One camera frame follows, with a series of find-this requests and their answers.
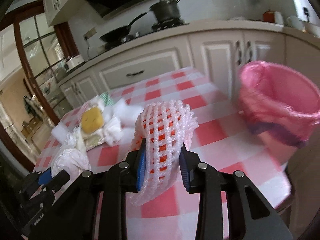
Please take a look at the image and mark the white lower cabinets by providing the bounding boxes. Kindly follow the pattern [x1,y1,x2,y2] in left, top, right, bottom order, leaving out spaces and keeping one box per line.
[59,20,319,107]

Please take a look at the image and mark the white crumpled plastic bag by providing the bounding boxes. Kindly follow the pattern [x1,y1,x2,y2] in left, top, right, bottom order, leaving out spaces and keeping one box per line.
[50,148,91,181]

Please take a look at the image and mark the wooden glass door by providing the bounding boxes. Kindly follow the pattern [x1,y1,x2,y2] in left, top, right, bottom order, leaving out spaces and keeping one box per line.
[1,0,77,171]

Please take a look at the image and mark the white small jar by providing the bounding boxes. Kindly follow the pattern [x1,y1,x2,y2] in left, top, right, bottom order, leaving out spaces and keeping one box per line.
[274,11,285,25]

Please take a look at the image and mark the white small appliance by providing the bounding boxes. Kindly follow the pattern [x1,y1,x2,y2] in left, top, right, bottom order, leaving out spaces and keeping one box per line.
[65,54,85,73]

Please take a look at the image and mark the pink bag trash bin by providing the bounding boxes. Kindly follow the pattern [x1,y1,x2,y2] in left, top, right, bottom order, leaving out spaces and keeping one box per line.
[238,61,319,165]

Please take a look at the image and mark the red white checkered tablecloth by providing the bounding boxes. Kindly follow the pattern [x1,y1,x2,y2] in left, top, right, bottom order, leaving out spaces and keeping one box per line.
[34,66,293,240]

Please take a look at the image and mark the green white striped cloth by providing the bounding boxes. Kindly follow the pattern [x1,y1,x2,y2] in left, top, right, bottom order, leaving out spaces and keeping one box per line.
[100,92,114,106]

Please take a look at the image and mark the white mug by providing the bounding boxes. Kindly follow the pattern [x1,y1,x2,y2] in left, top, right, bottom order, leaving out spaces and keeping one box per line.
[287,15,304,31]

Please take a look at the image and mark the white paper towel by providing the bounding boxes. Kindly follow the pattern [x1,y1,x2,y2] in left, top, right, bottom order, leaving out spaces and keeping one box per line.
[103,116,123,147]

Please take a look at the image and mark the black stock pot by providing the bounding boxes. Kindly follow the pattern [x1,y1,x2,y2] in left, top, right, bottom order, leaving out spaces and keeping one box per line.
[150,0,181,23]

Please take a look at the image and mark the red teapot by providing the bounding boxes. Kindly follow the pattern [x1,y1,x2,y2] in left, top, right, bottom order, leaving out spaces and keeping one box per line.
[263,10,276,23]

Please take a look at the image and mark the black frying pan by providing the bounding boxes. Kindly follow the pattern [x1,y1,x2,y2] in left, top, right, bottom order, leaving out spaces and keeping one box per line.
[100,12,148,44]

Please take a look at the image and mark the yellow sponge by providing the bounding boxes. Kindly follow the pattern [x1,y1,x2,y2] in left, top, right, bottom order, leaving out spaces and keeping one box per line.
[81,107,104,134]

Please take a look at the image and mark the gas stove top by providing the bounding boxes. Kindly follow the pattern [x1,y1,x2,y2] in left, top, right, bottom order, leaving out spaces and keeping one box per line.
[100,19,189,51]

